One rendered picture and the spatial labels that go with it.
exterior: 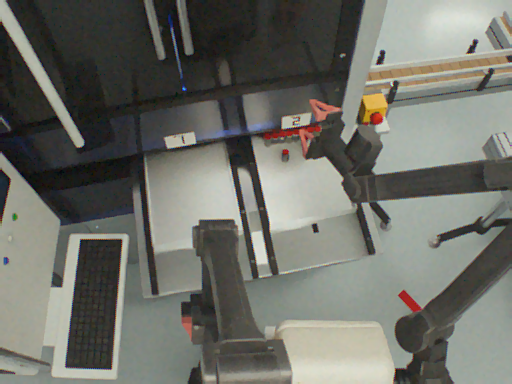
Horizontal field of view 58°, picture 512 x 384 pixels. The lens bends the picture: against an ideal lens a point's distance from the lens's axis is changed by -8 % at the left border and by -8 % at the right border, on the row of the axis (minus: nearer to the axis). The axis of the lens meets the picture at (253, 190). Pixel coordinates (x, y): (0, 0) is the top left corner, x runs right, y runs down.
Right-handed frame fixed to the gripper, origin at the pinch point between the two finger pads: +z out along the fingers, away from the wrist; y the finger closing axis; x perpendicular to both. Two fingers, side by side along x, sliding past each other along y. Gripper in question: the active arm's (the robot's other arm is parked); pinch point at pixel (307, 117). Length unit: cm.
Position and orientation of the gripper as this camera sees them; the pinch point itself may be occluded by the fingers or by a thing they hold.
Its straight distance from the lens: 122.6
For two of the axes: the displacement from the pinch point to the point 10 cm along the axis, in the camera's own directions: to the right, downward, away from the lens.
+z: -4.9, -7.1, 5.1
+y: -1.9, 6.6, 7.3
